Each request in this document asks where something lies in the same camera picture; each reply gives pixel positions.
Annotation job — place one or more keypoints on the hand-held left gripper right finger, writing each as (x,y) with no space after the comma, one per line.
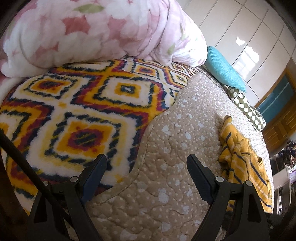
(203,183)

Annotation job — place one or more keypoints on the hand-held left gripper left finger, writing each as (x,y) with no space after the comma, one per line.
(90,180)

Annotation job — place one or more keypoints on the yellow striped sweater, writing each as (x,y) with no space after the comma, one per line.
(242,160)

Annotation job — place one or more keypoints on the beige quilted bedspread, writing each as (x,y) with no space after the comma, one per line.
(173,139)

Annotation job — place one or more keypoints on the geometric patterned fleece blanket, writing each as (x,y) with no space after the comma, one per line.
(81,104)

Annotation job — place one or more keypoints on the cluttered shelf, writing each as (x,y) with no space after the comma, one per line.
(286,166)

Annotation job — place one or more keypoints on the olive dotted bolster pillow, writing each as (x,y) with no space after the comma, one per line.
(248,109)

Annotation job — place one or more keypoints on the wooden door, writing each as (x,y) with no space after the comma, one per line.
(284,120)

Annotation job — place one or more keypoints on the blue ribbed pillow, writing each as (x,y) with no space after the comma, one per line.
(223,67)

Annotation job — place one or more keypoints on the pink floral comforter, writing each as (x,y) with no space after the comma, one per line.
(92,30)

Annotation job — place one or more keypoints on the white glossy wardrobe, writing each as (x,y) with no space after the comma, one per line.
(242,34)

